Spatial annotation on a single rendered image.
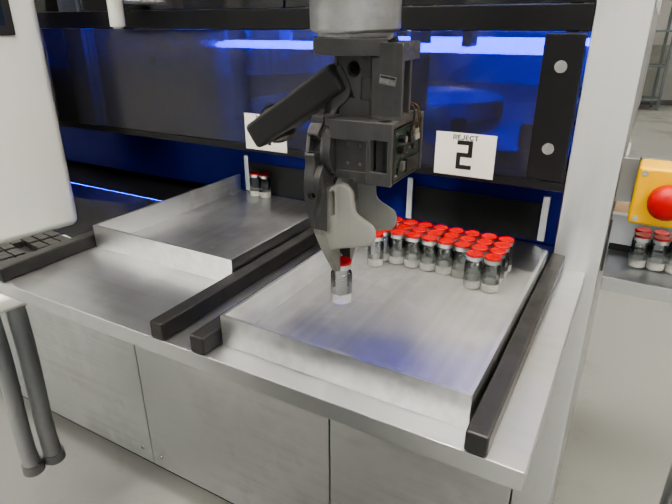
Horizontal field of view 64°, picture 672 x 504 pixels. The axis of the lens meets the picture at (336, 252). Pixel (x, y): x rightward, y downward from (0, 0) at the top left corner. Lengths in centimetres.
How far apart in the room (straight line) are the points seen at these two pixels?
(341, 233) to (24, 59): 81
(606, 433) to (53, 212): 168
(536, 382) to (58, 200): 97
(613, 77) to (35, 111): 97
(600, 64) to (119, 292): 64
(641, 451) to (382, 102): 165
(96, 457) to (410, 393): 146
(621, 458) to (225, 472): 116
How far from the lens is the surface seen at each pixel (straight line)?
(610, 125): 74
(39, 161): 119
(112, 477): 177
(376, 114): 46
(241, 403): 124
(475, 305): 66
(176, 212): 97
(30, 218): 120
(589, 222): 77
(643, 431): 204
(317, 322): 60
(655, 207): 72
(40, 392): 147
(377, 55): 45
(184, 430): 145
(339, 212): 49
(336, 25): 44
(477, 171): 78
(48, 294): 75
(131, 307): 68
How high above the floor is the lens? 119
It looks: 23 degrees down
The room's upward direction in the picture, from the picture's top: straight up
